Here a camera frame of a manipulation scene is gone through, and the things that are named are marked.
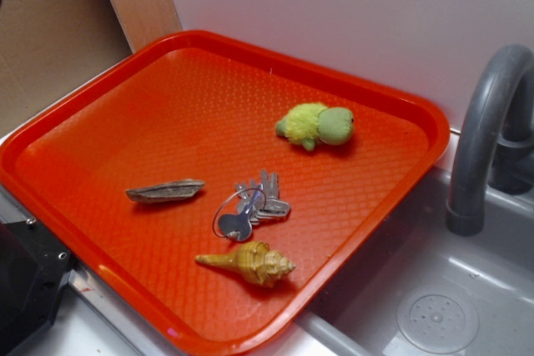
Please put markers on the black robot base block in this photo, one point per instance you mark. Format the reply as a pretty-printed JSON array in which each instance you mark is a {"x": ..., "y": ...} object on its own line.
[{"x": 35, "y": 266}]

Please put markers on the green plush turtle toy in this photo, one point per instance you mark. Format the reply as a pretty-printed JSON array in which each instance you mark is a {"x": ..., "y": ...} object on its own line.
[{"x": 310, "y": 124}]

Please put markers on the orange plastic tray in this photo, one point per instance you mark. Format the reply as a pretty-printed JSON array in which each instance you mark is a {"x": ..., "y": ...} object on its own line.
[{"x": 200, "y": 106}]

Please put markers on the brown wooden driftwood piece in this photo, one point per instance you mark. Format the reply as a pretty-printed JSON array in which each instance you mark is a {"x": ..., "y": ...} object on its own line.
[{"x": 175, "y": 191}]

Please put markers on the yellow conch seashell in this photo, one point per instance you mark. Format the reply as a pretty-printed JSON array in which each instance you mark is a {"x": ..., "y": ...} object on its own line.
[{"x": 255, "y": 262}]

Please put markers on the grey toy sink basin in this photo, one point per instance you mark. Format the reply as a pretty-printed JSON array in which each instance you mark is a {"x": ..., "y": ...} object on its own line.
[{"x": 415, "y": 288}]

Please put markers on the grey toy sink faucet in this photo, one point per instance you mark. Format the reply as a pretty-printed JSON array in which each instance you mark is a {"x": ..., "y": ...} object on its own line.
[{"x": 495, "y": 148}]

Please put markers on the silver keys on ring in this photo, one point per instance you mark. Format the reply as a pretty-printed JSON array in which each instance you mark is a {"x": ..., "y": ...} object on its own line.
[{"x": 251, "y": 204}]

